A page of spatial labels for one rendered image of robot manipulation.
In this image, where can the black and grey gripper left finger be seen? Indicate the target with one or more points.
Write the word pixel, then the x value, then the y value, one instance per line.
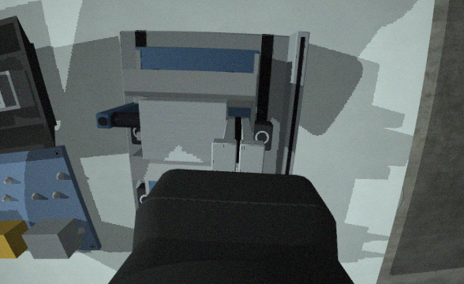
pixel 224 151

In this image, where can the yellow rectangular block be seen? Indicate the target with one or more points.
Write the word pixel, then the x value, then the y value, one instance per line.
pixel 12 244

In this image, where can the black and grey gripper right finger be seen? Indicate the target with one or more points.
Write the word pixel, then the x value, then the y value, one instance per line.
pixel 250 152

